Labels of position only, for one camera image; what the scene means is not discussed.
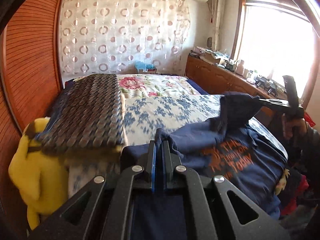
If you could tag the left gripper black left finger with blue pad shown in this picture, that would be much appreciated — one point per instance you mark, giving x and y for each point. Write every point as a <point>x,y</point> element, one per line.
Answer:
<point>100,209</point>

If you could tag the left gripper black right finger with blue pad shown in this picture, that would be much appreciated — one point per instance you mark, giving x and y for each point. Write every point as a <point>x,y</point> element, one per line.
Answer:
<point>214,208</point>

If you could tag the navy blue printed t-shirt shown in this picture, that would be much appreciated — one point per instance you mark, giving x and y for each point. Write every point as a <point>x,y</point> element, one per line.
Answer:
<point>223,145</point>

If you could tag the right hand holding gripper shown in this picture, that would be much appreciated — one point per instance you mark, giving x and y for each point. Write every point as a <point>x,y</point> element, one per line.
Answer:
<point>293,127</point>

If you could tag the mustard yellow folded cloth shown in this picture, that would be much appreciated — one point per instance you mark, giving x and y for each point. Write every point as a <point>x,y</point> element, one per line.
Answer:
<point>108,152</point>

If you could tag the yellow plush toy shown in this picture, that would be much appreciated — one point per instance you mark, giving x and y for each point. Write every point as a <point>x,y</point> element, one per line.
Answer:
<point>42,180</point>

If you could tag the wooden framed window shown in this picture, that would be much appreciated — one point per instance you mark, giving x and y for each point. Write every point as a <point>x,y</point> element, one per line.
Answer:
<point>275,38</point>

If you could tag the wooden sideboard cabinet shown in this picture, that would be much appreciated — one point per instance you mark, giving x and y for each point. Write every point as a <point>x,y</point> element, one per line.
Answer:
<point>215,80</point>

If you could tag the dark patterned folded blanket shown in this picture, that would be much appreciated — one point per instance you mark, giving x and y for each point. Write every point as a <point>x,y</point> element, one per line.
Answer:
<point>88,114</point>

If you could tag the blue floral bed sheet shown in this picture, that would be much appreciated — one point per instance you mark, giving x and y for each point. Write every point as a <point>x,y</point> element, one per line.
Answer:
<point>143,116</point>

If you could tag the pink floral quilt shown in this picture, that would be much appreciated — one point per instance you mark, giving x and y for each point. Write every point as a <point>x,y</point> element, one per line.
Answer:
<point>150,85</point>

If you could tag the beige side curtain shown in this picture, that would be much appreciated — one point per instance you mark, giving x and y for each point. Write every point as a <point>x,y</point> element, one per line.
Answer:
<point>218,9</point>

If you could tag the blue tissue box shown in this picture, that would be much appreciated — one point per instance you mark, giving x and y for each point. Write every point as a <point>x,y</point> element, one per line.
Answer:
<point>144,68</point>

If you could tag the wooden headboard panel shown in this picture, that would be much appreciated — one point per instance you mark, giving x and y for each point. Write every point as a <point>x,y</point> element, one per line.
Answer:
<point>30,82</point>

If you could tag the white circle pattern curtain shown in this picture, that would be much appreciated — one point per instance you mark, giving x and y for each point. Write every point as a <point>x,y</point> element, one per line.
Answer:
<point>110,36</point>

